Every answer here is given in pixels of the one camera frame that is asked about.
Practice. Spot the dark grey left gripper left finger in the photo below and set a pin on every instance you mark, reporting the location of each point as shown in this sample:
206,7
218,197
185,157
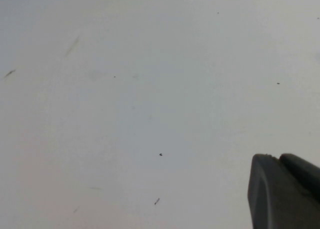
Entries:
272,194

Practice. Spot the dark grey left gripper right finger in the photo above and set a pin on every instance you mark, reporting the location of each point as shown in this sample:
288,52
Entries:
302,171

